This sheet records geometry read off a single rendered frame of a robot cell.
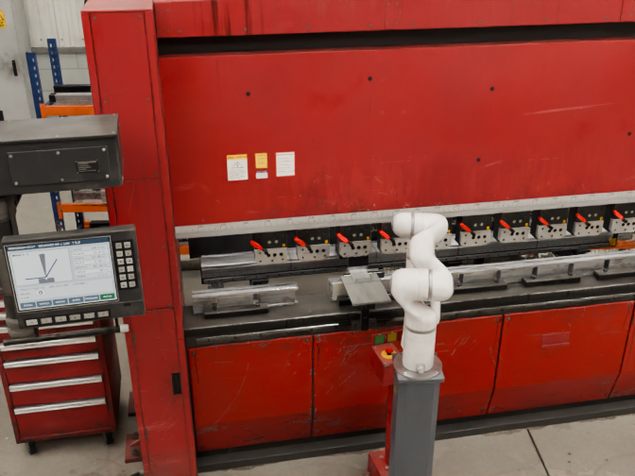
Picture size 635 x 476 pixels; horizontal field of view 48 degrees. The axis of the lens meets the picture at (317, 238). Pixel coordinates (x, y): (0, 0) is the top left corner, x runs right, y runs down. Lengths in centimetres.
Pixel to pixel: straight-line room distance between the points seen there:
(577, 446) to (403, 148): 193
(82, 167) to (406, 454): 168
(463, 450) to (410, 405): 120
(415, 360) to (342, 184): 90
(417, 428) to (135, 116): 164
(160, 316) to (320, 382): 91
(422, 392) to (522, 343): 112
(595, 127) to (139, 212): 211
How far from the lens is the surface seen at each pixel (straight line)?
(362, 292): 336
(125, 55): 281
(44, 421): 404
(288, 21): 301
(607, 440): 434
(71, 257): 269
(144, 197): 297
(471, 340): 375
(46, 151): 257
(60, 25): 767
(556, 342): 398
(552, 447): 420
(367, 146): 323
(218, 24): 298
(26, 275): 274
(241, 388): 359
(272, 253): 333
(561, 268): 391
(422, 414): 295
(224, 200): 321
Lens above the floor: 268
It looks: 26 degrees down
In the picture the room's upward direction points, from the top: straight up
